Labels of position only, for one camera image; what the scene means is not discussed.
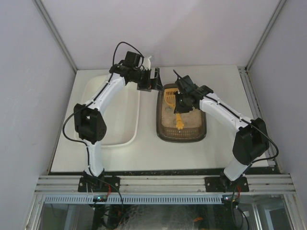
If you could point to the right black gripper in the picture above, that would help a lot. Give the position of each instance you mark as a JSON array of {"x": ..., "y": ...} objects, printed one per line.
[{"x": 183, "y": 105}]

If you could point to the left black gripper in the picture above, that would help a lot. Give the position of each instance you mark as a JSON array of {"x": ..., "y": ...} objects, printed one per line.
[{"x": 148, "y": 79}]

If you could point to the yellow litter scoop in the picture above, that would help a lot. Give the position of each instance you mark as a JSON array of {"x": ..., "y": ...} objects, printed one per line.
[{"x": 170, "y": 99}]

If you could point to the dark brown litter box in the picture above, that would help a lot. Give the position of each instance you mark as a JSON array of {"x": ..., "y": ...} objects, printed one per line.
[{"x": 195, "y": 124}]

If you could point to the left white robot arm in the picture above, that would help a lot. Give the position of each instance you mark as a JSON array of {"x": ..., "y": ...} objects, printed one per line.
[{"x": 88, "y": 117}]

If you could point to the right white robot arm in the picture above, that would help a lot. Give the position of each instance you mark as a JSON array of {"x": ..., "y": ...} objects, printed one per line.
[{"x": 251, "y": 139}]

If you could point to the white plastic tray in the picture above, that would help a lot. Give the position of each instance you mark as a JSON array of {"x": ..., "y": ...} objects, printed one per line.
[{"x": 121, "y": 117}]

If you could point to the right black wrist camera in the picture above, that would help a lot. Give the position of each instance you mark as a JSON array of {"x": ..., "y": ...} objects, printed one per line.
[{"x": 185, "y": 85}]

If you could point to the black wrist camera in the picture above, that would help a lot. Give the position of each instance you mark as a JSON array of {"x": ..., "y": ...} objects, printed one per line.
[
  {"x": 185, "y": 85},
  {"x": 132, "y": 59}
]

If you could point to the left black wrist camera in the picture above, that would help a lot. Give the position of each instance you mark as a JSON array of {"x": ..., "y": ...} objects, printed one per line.
[{"x": 132, "y": 59}]

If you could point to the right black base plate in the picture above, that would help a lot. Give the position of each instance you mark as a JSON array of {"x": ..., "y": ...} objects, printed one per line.
[{"x": 223, "y": 184}]

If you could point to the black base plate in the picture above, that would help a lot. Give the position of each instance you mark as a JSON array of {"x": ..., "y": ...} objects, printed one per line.
[
  {"x": 105, "y": 184},
  {"x": 223, "y": 184}
]

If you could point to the right aluminium side rail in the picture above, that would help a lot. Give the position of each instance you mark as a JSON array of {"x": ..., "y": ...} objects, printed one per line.
[{"x": 270, "y": 154}]

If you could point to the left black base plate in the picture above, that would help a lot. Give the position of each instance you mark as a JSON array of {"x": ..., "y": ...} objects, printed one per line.
[{"x": 105, "y": 184}]

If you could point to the left aluminium frame post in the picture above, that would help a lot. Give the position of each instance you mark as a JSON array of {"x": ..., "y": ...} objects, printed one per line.
[{"x": 54, "y": 32}]

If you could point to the aluminium frame post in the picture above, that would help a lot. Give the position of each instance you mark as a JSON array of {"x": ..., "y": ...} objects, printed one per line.
[
  {"x": 274, "y": 17},
  {"x": 54, "y": 32}
]

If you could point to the right aluminium frame post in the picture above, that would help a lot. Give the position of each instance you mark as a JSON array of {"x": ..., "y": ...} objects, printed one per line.
[{"x": 274, "y": 17}]

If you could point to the aluminium front rail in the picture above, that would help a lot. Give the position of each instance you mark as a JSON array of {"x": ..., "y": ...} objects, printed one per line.
[{"x": 176, "y": 184}]

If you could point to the grey slotted cable duct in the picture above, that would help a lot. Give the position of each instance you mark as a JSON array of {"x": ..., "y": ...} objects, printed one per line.
[{"x": 136, "y": 199}]

